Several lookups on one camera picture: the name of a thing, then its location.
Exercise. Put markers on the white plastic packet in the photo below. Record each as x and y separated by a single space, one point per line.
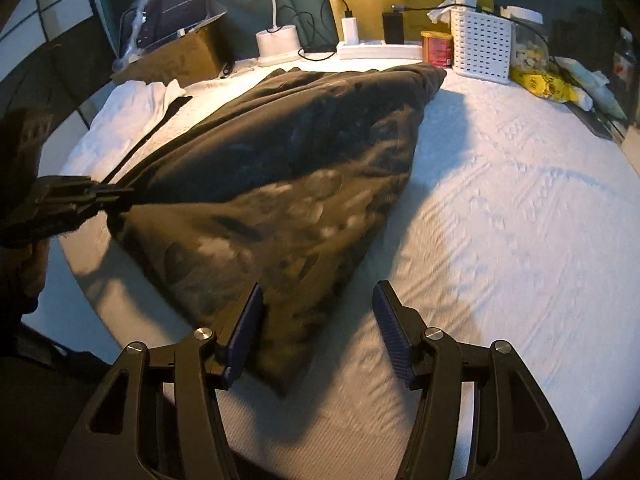
590 85

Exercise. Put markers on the white charger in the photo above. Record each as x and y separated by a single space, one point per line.
350 27

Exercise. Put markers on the brown t-shirt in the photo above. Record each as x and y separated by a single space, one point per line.
280 185

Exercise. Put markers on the white plastic basket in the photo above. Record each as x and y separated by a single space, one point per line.
482 45

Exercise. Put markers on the red can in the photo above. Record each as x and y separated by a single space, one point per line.
436 50

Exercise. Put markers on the white tablecloth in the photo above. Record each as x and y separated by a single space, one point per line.
500 240

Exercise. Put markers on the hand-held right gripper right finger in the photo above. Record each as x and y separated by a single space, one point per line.
395 340

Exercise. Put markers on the white cloth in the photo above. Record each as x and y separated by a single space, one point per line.
132 110

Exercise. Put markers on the black charger plug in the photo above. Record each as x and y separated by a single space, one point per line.
393 27

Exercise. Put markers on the clear plastic bottle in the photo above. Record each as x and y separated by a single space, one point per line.
627 60

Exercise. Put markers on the yellow snack packet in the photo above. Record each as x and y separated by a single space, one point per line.
542 85

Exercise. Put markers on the white desk lamp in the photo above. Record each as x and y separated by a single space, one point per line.
276 42

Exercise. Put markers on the laptop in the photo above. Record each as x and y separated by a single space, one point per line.
170 10

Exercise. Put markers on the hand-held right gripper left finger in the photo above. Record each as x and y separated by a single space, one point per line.
245 335

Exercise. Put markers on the small white box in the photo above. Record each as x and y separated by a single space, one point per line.
380 50

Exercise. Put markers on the white tissue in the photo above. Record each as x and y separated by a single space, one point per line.
455 2

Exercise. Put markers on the clear jar with white lid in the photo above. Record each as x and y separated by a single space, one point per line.
527 45

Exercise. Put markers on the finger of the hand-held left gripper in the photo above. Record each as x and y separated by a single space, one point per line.
112 194

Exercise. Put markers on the cardboard box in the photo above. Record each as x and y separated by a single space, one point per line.
170 60

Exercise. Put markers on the person's left hand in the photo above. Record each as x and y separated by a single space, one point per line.
22 270

